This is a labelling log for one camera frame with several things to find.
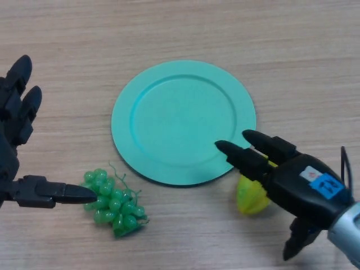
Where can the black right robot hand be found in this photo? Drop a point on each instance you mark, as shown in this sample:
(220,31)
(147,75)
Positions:
(298,185)

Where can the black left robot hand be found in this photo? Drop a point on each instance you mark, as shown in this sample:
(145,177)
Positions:
(11,118)

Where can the yellow starfruit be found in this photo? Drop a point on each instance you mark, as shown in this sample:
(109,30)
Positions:
(250,199)

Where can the green round plate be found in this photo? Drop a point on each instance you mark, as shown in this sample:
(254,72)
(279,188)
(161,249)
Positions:
(180,121)

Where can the green grape bunch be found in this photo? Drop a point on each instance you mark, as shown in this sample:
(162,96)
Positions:
(118,202)

